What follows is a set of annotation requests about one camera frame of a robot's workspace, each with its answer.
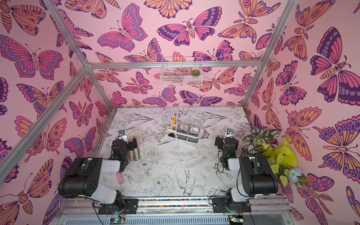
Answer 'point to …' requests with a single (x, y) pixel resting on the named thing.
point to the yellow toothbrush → (174, 120)
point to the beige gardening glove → (135, 140)
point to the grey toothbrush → (178, 116)
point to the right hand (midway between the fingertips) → (228, 136)
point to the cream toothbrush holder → (172, 133)
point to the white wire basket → (181, 72)
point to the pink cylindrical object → (120, 178)
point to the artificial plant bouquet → (259, 142)
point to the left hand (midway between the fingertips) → (128, 136)
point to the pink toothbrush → (171, 119)
